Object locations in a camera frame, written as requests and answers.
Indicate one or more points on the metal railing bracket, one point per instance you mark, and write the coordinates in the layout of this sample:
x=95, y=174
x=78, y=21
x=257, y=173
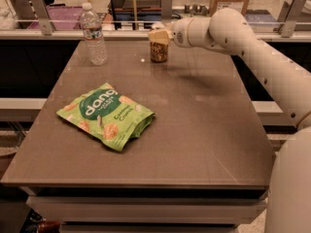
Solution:
x=45, y=25
x=294, y=16
x=166, y=10

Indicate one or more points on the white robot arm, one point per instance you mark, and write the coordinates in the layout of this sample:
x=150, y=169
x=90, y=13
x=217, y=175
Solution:
x=227, y=31

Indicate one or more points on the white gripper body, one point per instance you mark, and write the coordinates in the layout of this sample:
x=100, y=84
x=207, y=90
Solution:
x=179, y=33

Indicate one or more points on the right metal railing bracket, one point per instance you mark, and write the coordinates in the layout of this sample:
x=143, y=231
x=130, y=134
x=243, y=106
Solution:
x=294, y=16

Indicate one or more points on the middle metal railing bracket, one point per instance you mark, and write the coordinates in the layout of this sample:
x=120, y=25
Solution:
x=166, y=10

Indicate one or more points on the clear plastic water bottle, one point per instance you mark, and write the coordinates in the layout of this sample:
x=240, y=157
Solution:
x=92, y=29

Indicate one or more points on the green snack chip bag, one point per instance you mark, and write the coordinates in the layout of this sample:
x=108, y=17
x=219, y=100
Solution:
x=109, y=116

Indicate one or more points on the orange soda can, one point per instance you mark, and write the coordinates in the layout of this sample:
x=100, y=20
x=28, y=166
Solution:
x=159, y=52

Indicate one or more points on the purple mat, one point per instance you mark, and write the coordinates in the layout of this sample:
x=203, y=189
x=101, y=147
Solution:
x=64, y=17

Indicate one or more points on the left metal railing bracket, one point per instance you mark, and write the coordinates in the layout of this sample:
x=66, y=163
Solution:
x=45, y=25

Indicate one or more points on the grey table base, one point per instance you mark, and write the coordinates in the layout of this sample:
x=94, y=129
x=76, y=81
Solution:
x=90, y=213

